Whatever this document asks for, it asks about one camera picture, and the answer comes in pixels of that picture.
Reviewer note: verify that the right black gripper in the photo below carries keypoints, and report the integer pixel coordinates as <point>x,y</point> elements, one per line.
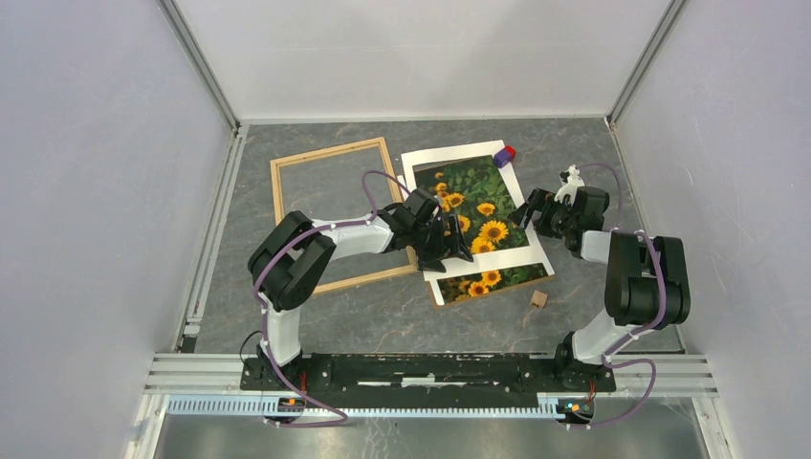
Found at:
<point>540,201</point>

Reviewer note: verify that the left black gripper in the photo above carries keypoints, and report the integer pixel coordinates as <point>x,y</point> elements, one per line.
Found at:
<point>431,261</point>

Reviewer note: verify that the wooden picture frame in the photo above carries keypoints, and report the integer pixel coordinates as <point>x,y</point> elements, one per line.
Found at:
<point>324,153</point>

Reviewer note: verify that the sunflower photo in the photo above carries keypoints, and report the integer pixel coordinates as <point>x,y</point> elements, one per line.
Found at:
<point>477,195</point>

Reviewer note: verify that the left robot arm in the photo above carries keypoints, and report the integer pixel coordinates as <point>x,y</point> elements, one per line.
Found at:
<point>289,264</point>

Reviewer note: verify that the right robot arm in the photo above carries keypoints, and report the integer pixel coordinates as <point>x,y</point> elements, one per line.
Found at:
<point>646,286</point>

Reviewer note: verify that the white paper sheet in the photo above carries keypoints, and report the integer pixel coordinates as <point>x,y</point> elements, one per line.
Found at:
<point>432,285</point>

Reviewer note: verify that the brown backing board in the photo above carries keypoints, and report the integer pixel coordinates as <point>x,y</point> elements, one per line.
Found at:
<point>516,283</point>

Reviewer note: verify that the purple and red block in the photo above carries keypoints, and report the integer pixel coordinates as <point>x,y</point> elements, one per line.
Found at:
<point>504,156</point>

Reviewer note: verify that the small brown cube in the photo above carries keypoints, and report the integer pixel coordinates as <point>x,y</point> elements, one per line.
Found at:
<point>538,299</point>

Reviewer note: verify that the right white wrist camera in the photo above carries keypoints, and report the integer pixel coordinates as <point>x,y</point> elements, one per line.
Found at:
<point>571,181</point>

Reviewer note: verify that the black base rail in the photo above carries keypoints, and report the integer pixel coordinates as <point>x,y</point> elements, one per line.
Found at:
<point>418,381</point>

